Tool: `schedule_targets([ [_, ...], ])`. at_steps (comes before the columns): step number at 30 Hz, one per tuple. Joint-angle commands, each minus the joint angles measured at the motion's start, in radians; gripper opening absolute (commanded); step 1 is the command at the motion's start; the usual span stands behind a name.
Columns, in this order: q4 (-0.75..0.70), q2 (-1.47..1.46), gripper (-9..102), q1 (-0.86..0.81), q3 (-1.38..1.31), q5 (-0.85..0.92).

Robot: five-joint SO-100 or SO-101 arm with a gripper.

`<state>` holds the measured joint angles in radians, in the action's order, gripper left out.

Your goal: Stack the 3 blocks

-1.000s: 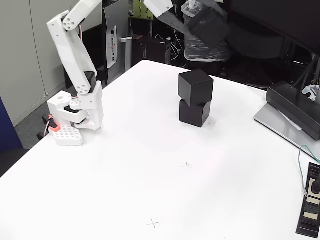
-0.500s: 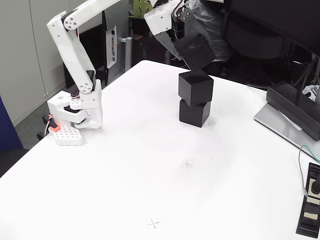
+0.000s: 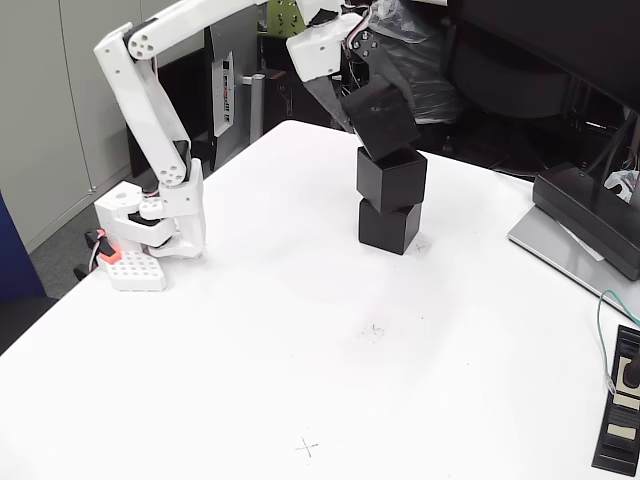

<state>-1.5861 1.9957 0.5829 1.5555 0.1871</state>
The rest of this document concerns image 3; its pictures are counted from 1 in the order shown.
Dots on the scuffed black block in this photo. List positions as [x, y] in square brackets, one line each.
[382, 122]

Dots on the smooth black block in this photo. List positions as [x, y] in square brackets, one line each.
[392, 185]
[385, 230]

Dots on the black box orange stripe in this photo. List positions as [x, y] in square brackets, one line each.
[285, 105]

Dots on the green circuit board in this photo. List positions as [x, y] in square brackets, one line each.
[280, 17]

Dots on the plastic-wrapped black bin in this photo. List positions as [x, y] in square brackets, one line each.
[435, 75]

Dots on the silver computer tower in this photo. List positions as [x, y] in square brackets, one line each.
[223, 100]

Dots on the black flat panel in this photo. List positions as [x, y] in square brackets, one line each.
[175, 85]

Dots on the black monitor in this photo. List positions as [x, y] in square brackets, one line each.
[550, 25]

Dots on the white perforated mounting plate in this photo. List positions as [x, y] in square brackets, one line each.
[135, 272]

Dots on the black dock box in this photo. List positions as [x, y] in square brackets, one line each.
[585, 210]

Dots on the silver monitor stand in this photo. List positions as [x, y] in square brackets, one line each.
[550, 250]

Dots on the grey cabinet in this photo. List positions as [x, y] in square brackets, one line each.
[50, 60]

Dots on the orange black table clamp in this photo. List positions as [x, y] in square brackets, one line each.
[106, 252]

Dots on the crumpled white bag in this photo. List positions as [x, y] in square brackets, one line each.
[622, 182]

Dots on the blue partition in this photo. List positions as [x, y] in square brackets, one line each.
[15, 260]

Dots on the black power strip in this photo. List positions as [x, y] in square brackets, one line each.
[617, 425]

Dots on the silver metal post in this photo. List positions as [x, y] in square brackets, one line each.
[256, 110]

